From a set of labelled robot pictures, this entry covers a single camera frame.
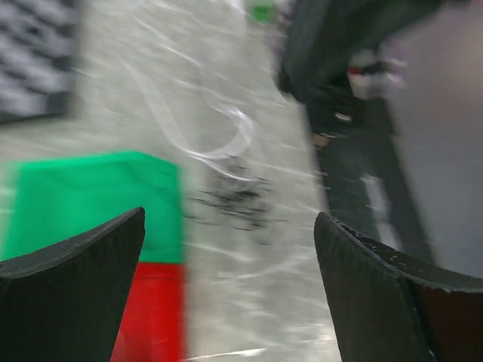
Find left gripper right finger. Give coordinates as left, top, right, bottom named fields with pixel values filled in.
left=314, top=213, right=482, bottom=362

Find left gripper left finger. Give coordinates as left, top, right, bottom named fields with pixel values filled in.
left=1, top=207, right=145, bottom=361

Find red plastic bin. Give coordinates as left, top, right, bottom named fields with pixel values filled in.
left=111, top=262, right=186, bottom=362

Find green plastic bin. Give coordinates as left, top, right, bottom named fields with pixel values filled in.
left=1, top=151, right=183, bottom=263

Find black cables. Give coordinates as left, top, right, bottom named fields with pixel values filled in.
left=184, top=158, right=288, bottom=242

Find white cables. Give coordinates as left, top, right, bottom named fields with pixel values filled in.
left=120, top=56, right=257, bottom=170

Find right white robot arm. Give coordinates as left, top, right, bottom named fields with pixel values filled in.
left=276, top=1, right=441, bottom=138

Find black grey chessboard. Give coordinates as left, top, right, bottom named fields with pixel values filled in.
left=1, top=0, right=82, bottom=124

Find small green object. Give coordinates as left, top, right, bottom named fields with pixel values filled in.
left=248, top=0, right=278, bottom=23

